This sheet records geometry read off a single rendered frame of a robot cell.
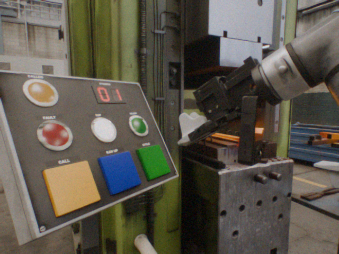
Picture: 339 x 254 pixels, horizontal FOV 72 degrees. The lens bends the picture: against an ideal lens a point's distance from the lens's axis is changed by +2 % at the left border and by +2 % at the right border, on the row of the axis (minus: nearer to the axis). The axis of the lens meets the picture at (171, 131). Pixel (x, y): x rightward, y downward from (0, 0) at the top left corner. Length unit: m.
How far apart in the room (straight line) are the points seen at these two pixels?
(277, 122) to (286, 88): 0.92
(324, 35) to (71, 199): 0.42
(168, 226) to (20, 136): 0.73
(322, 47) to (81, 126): 0.41
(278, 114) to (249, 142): 0.91
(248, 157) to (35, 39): 6.52
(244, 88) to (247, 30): 0.56
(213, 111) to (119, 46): 0.51
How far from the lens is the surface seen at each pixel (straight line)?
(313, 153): 4.77
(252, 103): 0.39
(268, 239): 1.09
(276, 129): 1.29
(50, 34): 6.78
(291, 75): 0.37
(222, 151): 0.86
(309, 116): 9.62
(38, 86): 0.49
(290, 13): 1.39
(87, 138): 0.47
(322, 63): 0.36
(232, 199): 0.87
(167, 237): 1.03
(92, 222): 0.62
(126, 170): 0.48
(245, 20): 0.95
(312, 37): 0.37
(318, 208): 1.12
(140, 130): 0.56
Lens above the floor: 1.15
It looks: 7 degrees down
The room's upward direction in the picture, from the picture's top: straight up
